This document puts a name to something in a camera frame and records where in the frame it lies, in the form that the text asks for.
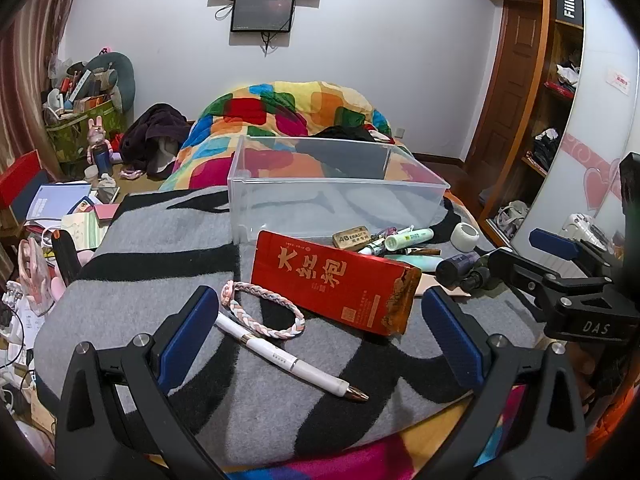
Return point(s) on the small white toothpaste tube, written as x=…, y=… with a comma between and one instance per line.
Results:
x=372, y=247

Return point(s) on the green basket with clutter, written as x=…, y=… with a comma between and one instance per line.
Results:
x=75, y=135

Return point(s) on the striped curtain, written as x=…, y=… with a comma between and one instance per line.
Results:
x=35, y=60

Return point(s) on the brown eraser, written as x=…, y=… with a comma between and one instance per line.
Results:
x=351, y=239

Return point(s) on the colourful patterned bedsheet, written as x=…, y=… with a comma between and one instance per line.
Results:
x=350, y=465

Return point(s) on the colourful patchwork quilt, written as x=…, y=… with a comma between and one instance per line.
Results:
x=280, y=110

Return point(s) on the white pen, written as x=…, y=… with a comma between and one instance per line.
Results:
x=280, y=355

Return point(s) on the blue book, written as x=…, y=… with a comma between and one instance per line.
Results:
x=55, y=200

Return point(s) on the purple bottle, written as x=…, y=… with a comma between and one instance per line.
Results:
x=455, y=267

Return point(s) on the wooden door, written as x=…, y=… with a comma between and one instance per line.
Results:
x=515, y=85

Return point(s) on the grey black striped blanket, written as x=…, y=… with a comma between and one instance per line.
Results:
x=150, y=260

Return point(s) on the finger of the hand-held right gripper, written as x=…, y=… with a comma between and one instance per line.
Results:
x=552, y=245
x=525, y=270

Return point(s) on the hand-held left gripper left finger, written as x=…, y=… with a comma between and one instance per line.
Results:
x=187, y=330

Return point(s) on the dark purple clothes pile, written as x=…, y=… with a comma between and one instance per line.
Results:
x=155, y=135

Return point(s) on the dark green bottle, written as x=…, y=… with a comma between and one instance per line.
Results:
x=482, y=276

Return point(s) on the black garment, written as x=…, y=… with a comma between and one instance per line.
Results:
x=350, y=134

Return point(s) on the white tape roll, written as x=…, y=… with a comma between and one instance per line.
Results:
x=465, y=237

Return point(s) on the mint green tube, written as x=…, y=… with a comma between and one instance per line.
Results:
x=417, y=262

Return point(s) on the wooden wardrobe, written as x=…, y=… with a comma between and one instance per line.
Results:
x=542, y=35

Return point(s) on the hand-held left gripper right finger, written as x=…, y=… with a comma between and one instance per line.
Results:
x=452, y=330

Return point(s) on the black printed box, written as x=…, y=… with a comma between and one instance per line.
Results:
x=570, y=7

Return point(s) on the small wall monitor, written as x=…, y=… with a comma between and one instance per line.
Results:
x=262, y=12

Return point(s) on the large white green tube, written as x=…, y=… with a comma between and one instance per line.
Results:
x=415, y=235

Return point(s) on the white sliding wardrobe door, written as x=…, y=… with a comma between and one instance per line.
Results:
x=575, y=160

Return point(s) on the pink soft object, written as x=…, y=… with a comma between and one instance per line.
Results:
x=35, y=275

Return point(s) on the clear plastic storage box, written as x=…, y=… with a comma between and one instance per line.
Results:
x=300, y=195

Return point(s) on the white shoes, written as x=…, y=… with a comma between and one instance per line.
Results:
x=512, y=217

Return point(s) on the pink floral pen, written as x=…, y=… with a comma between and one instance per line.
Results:
x=385, y=234

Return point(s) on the grey green neck pillow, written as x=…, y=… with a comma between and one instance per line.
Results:
x=122, y=72

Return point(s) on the rabbit figurine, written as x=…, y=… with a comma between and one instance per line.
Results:
x=99, y=147

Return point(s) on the red cardboard tea box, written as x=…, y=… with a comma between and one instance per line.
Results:
x=325, y=280

